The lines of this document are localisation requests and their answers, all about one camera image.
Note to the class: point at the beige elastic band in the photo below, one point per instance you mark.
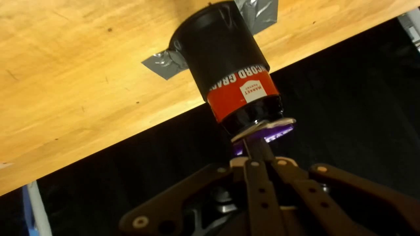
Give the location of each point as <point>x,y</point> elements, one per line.
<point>279,123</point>

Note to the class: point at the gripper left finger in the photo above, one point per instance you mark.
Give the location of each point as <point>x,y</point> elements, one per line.
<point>262,196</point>

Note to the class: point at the black bottle with red label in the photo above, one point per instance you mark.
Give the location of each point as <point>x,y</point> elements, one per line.
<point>220,55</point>

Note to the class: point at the grey duct tape piece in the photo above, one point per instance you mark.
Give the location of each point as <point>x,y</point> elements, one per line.
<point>164,64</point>
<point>259,14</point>

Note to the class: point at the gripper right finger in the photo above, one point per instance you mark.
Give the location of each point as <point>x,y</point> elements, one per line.
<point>361,193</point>

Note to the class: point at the grey and white object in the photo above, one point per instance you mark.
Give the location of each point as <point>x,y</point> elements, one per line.
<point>411,28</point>

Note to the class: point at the white pole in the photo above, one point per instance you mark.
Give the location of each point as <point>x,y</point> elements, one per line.
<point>38,209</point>

